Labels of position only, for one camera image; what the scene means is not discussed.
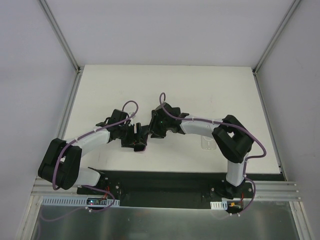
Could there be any phone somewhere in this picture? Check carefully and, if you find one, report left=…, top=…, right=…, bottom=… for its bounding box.
left=133, top=122, right=149, bottom=152

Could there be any clear phone case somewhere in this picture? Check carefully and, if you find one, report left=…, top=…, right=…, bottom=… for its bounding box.
left=201, top=136, right=217, bottom=151

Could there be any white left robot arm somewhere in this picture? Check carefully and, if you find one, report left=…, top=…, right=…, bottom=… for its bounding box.
left=37, top=109, right=137, bottom=195

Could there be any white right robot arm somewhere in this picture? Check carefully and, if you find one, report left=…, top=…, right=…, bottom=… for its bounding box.
left=149, top=103, right=254, bottom=198

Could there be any left aluminium frame post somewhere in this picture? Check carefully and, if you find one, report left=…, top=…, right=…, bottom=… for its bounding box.
left=38, top=0, right=85, bottom=75

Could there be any aluminium frame post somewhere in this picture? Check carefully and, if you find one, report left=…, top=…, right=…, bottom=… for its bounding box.
left=252, top=0, right=303, bottom=76
left=38, top=0, right=85, bottom=75

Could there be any left white cable duct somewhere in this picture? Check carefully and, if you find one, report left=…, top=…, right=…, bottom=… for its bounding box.
left=42, top=196, right=120, bottom=208

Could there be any white cable duct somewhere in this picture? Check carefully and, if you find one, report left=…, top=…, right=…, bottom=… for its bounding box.
left=210, top=200, right=228, bottom=211
left=42, top=196, right=120, bottom=208

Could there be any right white cable duct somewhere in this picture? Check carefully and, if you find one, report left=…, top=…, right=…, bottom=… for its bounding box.
left=210, top=200, right=228, bottom=211

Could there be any aluminium front rail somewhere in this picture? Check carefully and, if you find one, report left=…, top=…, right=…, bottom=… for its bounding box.
left=31, top=177, right=302, bottom=202

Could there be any right aluminium frame post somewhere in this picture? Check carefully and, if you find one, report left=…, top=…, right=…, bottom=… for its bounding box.
left=252, top=0, right=303, bottom=76

